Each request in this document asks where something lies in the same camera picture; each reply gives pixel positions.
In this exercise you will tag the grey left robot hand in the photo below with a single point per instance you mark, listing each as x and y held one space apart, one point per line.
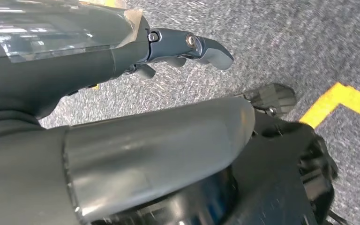
59 62

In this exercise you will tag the yellow floor tape square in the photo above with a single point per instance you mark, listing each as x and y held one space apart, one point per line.
338 96
95 87

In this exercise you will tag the black robot left leg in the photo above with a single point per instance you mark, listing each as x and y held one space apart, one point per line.
273 97

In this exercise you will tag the black robot pelvis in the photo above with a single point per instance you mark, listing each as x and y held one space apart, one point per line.
276 174

